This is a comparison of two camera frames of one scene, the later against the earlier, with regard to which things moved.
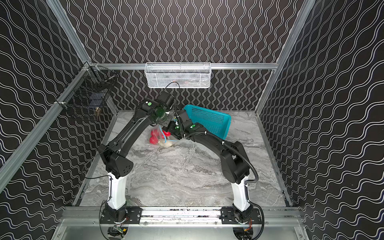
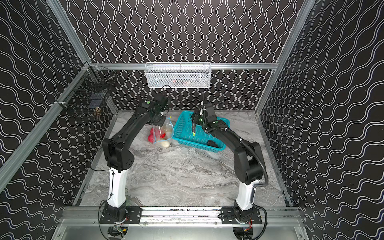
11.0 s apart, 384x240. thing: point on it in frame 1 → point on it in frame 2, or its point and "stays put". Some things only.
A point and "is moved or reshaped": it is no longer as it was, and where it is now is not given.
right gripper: (175, 127) → (197, 119)
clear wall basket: (186, 75) stays put
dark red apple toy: (153, 139) is moved or reshaped
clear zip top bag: (158, 137) stays put
